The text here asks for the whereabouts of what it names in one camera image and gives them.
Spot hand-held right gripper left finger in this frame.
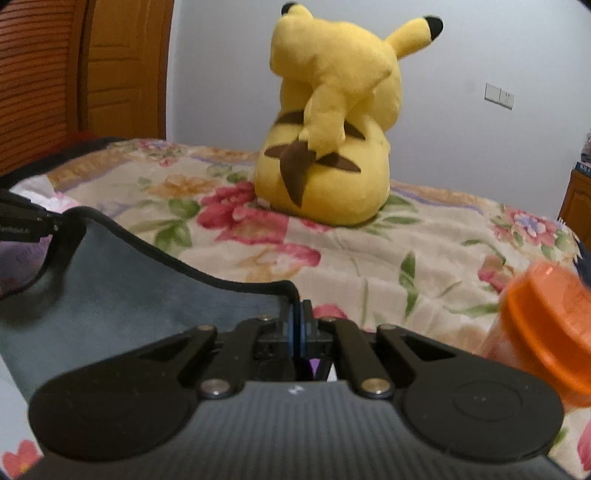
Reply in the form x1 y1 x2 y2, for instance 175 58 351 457
137 300 300 398

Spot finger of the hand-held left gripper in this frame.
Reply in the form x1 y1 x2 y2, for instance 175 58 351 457
39 209 66 241

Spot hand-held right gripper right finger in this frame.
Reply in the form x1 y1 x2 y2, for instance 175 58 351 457
300 299 459 398

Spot grey towel with black edge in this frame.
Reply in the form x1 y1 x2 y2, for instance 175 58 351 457
0 206 302 403

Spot pale purple printed cloth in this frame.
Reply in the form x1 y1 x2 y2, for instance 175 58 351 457
0 175 80 297

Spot floral bed blanket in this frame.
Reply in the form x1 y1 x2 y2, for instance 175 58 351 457
0 138 591 480

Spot wooden louvred panel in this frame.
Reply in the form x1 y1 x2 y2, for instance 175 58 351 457
0 0 89 177

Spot wooden door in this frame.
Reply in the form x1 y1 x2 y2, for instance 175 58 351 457
79 0 175 140

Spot yellow plush toy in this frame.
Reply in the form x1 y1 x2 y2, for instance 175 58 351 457
255 2 444 227

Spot orange lidded plastic jar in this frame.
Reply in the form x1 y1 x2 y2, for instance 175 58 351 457
480 261 591 409

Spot wooden nightstand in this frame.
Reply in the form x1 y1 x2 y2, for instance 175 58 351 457
558 169 591 241

